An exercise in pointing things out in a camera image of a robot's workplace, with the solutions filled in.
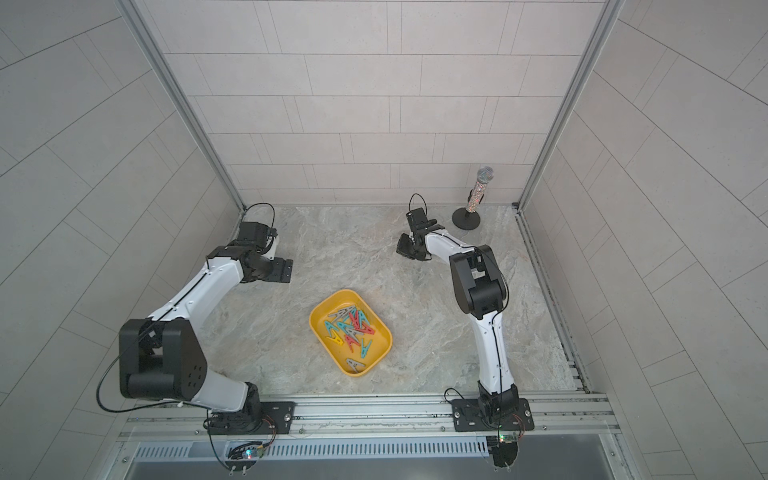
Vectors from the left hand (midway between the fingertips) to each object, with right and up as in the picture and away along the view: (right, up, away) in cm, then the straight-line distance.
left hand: (280, 265), depth 89 cm
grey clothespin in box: (+24, -25, -11) cm, 36 cm away
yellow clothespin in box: (+18, -20, -7) cm, 28 cm away
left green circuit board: (+2, -39, -24) cm, 46 cm away
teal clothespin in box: (+16, -17, -5) cm, 24 cm away
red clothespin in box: (+26, -17, -4) cm, 32 cm away
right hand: (+37, +4, +16) cm, 40 cm away
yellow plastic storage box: (+23, -18, -5) cm, 29 cm away
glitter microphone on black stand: (+62, +15, +21) cm, 67 cm away
